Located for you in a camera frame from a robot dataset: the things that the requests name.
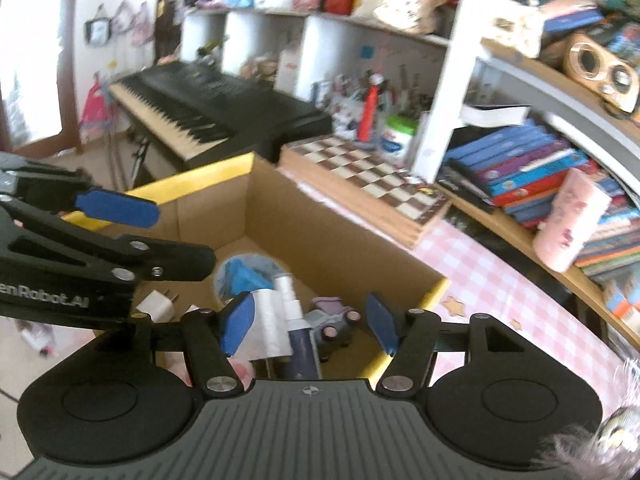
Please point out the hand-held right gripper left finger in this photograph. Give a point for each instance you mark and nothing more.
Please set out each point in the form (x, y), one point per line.
(237, 322)

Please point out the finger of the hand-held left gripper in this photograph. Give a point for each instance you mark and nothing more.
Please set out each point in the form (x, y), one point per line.
(165, 262)
(117, 207)

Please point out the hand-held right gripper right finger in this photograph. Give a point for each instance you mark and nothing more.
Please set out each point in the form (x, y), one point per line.
(382, 327)

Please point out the white charger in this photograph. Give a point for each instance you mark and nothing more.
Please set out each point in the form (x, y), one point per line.
(270, 320)
(156, 305)

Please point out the small blue toy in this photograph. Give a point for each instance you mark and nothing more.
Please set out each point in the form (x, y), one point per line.
(245, 275)

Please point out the pink plush pig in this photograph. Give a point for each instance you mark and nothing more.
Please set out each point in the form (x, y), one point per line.
(240, 372)

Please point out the purple toy car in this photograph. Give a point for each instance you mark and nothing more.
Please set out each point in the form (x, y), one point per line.
(330, 327)

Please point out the grey tape roll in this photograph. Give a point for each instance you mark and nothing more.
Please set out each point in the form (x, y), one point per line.
(270, 262)

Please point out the dark blue spray bottle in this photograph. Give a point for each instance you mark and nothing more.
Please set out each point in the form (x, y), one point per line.
(302, 345)

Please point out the yellow cardboard box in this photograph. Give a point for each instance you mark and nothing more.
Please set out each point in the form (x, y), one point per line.
(280, 220)

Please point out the black keyboard stand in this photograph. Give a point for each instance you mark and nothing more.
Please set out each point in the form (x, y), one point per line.
(140, 155)

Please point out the wooden chess board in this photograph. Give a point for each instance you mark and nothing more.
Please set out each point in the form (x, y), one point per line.
(370, 175)

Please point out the black electronic keyboard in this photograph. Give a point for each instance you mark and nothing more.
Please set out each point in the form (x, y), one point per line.
(240, 105)

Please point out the green-lid white jar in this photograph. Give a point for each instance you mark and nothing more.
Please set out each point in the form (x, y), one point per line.
(400, 142)

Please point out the row of colourful books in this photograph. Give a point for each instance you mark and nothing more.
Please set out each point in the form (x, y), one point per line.
(575, 15)
(520, 165)

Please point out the pink cup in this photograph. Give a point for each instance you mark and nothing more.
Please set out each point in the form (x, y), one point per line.
(570, 225)

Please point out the red tassel pen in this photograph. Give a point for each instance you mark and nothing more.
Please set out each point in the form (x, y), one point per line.
(369, 110)

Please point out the white pen holder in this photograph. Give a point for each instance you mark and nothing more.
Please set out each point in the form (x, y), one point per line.
(345, 112)

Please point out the white cubby shelf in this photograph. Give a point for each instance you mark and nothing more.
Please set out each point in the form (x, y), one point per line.
(320, 45)

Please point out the white wooden bookshelf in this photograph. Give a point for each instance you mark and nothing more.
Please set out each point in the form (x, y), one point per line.
(460, 60)

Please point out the white quilted handbag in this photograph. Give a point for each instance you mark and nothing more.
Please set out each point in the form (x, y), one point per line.
(520, 30)

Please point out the wooden radio speaker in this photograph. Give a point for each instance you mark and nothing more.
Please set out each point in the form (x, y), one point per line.
(600, 67)

